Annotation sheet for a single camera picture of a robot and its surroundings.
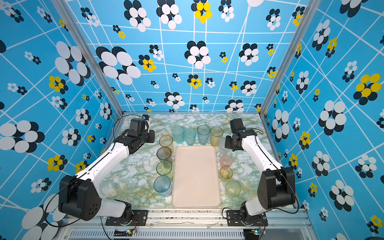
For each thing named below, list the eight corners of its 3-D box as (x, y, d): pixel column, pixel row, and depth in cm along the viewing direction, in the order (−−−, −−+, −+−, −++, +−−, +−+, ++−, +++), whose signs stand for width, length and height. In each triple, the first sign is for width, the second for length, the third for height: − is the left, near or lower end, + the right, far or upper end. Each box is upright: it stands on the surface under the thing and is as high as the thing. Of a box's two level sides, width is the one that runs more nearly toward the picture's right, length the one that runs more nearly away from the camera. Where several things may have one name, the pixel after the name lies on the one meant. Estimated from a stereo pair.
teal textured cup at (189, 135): (184, 145, 103) (183, 136, 95) (186, 137, 107) (185, 127, 99) (194, 146, 102) (194, 137, 94) (195, 137, 107) (195, 128, 99)
